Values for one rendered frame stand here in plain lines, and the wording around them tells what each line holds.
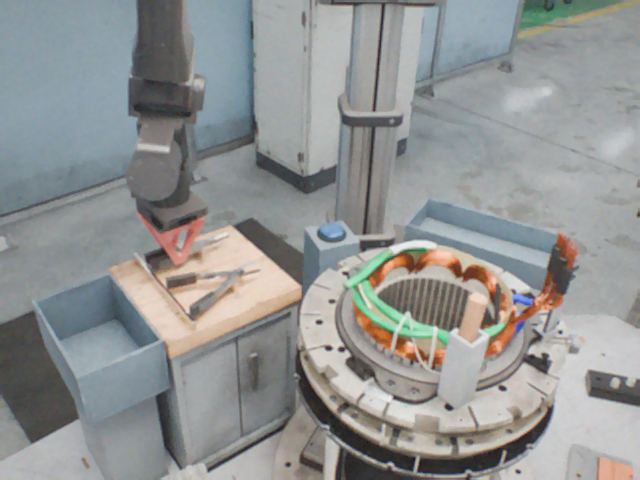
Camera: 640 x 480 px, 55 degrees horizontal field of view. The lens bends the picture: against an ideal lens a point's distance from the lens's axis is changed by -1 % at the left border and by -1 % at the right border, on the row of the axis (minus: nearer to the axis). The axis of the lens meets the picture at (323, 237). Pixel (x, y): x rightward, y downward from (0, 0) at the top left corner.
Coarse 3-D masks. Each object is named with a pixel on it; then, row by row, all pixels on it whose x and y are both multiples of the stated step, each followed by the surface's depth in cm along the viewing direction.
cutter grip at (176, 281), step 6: (174, 276) 80; (180, 276) 80; (186, 276) 81; (192, 276) 81; (168, 282) 80; (174, 282) 80; (180, 282) 81; (186, 282) 81; (192, 282) 81; (168, 288) 80; (174, 288) 81
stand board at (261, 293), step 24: (240, 240) 93; (120, 264) 87; (192, 264) 88; (216, 264) 88; (240, 264) 88; (264, 264) 88; (144, 288) 83; (192, 288) 83; (216, 288) 83; (240, 288) 84; (264, 288) 84; (288, 288) 84; (144, 312) 79; (168, 312) 79; (216, 312) 79; (240, 312) 80; (264, 312) 82; (168, 336) 75; (192, 336) 76; (216, 336) 79
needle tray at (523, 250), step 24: (432, 216) 108; (456, 216) 106; (480, 216) 103; (408, 240) 100; (432, 240) 98; (456, 240) 96; (480, 240) 103; (504, 240) 103; (528, 240) 101; (552, 240) 99; (504, 264) 94; (528, 264) 92
